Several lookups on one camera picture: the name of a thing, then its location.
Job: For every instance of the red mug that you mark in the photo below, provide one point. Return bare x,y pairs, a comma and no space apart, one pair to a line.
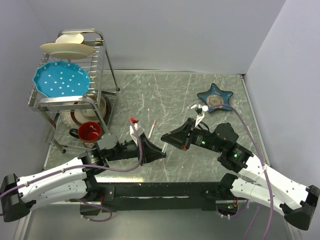
88,133

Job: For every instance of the blue star-shaped dish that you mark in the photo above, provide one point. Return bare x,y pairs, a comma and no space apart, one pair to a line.
215,96

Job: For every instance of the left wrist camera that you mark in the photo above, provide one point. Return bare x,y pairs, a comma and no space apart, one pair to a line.
136,130

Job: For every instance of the white bowl brown rim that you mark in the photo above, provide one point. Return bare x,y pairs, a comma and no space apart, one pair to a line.
88,115

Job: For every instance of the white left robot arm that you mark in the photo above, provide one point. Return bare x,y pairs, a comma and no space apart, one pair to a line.
72,180

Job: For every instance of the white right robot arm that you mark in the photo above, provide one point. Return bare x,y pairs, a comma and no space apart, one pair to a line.
251,179

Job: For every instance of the blue polka dot plate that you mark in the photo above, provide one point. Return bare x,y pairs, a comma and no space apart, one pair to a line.
61,79

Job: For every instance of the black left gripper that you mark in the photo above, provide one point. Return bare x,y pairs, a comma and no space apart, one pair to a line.
151,152

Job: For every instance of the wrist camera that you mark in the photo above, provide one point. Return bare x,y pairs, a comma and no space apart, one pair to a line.
200,110
136,130

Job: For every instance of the small cream plate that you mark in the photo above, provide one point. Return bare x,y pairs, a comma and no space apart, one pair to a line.
70,38

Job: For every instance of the metal dish rack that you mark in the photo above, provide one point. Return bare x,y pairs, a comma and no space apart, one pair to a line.
56,111

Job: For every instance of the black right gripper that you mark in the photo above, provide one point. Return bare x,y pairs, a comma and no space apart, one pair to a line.
179,137

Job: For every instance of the large cream plate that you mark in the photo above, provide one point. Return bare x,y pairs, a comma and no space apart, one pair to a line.
68,51

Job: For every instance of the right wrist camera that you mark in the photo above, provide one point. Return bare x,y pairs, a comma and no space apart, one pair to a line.
200,110

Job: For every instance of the white orange pen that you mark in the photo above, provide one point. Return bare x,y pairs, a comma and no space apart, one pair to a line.
151,129

